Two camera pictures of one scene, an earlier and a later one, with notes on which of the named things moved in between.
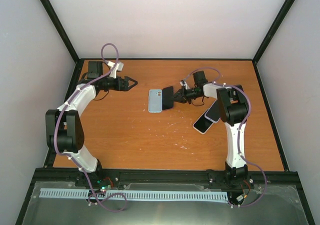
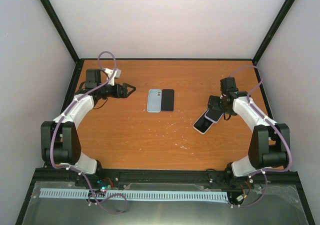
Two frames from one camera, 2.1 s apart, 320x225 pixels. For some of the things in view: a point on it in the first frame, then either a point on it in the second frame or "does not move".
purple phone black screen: x=167 y=98 does not move
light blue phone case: x=155 y=102 does not move
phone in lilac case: x=213 y=113 does not move
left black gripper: x=124 y=83 → x=123 y=88
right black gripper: x=181 y=95 → x=215 y=105
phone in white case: x=203 y=124 does not move
